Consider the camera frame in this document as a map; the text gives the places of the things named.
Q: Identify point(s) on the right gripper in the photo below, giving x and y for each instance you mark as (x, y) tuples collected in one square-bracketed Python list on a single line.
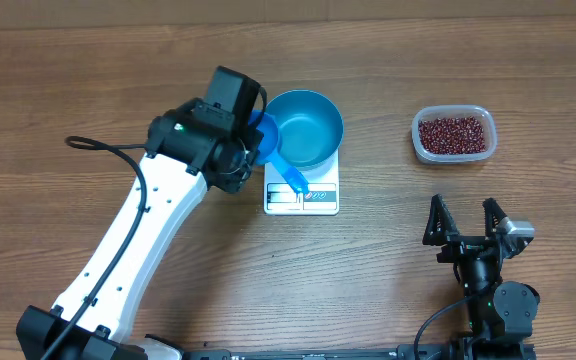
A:
[(461, 246)]

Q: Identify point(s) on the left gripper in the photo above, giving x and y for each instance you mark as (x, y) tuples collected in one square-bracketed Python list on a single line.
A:
[(241, 135)]

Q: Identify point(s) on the blue plastic measuring scoop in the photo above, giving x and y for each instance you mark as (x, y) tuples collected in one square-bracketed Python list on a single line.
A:
[(269, 152)]

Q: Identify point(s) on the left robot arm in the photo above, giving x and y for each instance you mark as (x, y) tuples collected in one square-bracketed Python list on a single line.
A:
[(206, 142)]

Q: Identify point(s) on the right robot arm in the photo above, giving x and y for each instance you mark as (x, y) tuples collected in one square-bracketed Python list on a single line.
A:
[(500, 313)]

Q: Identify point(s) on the teal bowl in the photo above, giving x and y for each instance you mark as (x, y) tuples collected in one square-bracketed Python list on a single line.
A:
[(310, 125)]

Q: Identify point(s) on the white digital kitchen scale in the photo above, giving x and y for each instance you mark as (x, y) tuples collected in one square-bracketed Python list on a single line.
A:
[(322, 200)]

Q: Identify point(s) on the red beans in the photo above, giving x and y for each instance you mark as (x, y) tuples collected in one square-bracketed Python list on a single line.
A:
[(452, 136)]

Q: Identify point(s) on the clear plastic container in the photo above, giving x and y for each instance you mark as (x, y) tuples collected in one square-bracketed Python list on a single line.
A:
[(454, 111)]

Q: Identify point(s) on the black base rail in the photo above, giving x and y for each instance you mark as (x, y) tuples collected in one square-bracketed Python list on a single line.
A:
[(401, 352)]

